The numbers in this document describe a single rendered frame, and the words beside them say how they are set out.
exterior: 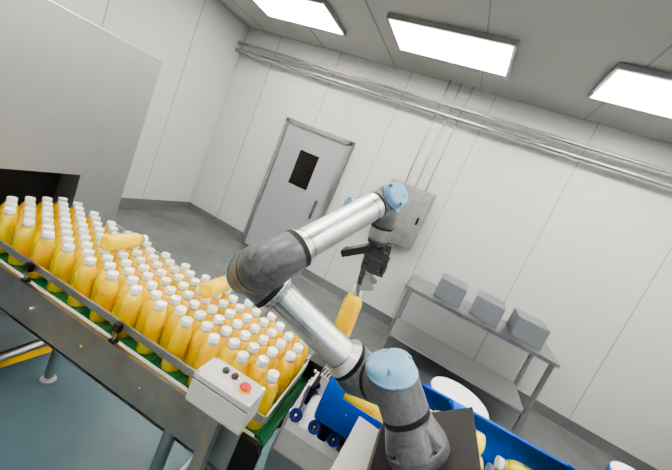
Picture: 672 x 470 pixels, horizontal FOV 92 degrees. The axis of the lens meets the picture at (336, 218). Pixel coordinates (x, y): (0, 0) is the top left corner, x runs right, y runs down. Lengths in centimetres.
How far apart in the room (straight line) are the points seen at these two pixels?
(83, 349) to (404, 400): 124
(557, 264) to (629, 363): 126
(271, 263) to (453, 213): 397
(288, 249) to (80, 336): 111
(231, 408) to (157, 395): 40
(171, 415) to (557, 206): 427
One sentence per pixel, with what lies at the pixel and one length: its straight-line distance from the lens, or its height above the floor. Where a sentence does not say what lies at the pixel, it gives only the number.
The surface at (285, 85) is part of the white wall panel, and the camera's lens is 571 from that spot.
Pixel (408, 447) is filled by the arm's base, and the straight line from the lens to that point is 88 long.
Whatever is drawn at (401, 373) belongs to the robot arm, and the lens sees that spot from 82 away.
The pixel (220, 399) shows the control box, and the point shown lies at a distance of 113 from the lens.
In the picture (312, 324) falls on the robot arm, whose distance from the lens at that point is 85.
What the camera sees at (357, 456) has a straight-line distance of 105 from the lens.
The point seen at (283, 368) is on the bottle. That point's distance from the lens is 134.
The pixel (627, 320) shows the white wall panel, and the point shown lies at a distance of 496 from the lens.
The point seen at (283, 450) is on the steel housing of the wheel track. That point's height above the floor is 85.
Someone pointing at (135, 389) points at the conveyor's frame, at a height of 80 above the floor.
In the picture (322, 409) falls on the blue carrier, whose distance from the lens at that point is 124.
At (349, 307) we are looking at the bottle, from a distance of 118.
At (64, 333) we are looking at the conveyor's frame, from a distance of 171.
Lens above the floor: 182
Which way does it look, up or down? 9 degrees down
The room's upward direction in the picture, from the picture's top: 23 degrees clockwise
